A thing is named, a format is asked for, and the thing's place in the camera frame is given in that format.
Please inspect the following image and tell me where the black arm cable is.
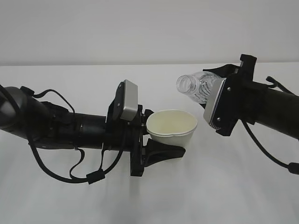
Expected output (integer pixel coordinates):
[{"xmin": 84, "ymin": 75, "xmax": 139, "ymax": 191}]
[
  {"xmin": 21, "ymin": 86, "xmax": 131, "ymax": 186},
  {"xmin": 240, "ymin": 75, "xmax": 299, "ymax": 175}
]

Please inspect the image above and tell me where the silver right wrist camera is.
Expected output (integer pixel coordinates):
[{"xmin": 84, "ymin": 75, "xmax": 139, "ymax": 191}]
[{"xmin": 203, "ymin": 78, "xmax": 233, "ymax": 132}]

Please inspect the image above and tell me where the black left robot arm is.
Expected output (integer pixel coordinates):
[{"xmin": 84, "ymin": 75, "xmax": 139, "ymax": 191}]
[{"xmin": 0, "ymin": 82, "xmax": 185, "ymax": 183}]

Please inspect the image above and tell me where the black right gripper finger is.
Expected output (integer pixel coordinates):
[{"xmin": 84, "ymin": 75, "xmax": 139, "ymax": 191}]
[{"xmin": 202, "ymin": 64, "xmax": 240, "ymax": 78}]

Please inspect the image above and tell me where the clear green-label water bottle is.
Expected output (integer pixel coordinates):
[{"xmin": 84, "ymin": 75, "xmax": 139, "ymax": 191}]
[{"xmin": 176, "ymin": 71, "xmax": 221, "ymax": 104}]

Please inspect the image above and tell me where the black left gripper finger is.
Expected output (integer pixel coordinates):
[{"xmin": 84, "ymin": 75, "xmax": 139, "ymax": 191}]
[
  {"xmin": 143, "ymin": 109, "xmax": 154, "ymax": 119},
  {"xmin": 143, "ymin": 139, "xmax": 186, "ymax": 167}
]

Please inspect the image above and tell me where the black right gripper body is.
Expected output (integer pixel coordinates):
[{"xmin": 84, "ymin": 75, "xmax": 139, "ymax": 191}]
[{"xmin": 216, "ymin": 54, "xmax": 267, "ymax": 136}]

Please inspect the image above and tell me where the white paper cup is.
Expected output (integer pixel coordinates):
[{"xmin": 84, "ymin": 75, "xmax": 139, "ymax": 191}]
[{"xmin": 146, "ymin": 110, "xmax": 198, "ymax": 147}]

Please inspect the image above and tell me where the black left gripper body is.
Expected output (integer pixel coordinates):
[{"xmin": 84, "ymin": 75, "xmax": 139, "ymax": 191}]
[{"xmin": 102, "ymin": 105, "xmax": 150, "ymax": 178}]

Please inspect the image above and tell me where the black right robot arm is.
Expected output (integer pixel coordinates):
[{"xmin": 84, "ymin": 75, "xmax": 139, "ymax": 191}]
[{"xmin": 203, "ymin": 54, "xmax": 299, "ymax": 139}]

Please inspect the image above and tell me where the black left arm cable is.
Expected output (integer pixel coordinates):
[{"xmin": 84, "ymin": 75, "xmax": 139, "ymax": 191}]
[{"xmin": 21, "ymin": 86, "xmax": 131, "ymax": 186}]

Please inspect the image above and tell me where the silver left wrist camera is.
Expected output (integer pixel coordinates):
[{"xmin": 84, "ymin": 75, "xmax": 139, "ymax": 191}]
[{"xmin": 107, "ymin": 79, "xmax": 138, "ymax": 121}]

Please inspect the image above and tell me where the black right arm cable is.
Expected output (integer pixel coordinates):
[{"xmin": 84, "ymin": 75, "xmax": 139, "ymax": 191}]
[{"xmin": 240, "ymin": 75, "xmax": 299, "ymax": 175}]

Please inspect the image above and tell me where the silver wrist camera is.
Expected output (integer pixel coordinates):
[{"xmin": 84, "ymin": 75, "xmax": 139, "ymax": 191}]
[
  {"xmin": 203, "ymin": 78, "xmax": 233, "ymax": 132},
  {"xmin": 107, "ymin": 79, "xmax": 138, "ymax": 121}
]

